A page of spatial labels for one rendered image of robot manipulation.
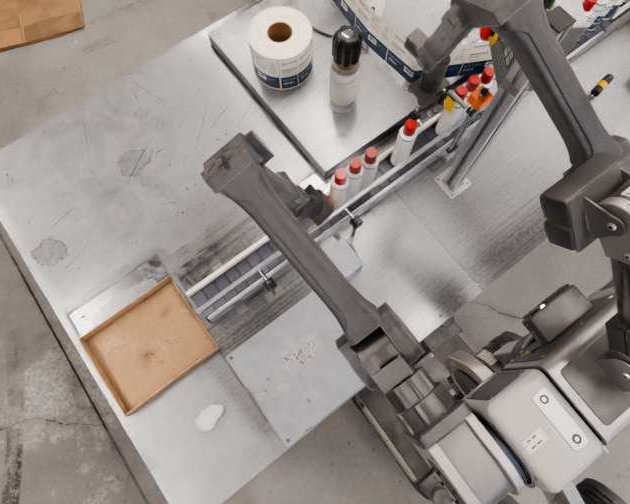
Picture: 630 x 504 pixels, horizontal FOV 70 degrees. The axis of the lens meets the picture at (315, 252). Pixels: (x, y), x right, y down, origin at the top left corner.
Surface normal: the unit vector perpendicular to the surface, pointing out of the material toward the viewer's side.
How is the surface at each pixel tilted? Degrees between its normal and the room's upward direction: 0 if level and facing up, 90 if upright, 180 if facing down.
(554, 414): 0
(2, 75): 0
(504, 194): 0
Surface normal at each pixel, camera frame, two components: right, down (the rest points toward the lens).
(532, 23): 0.11, 0.41
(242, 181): 0.00, 0.19
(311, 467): 0.00, -0.29
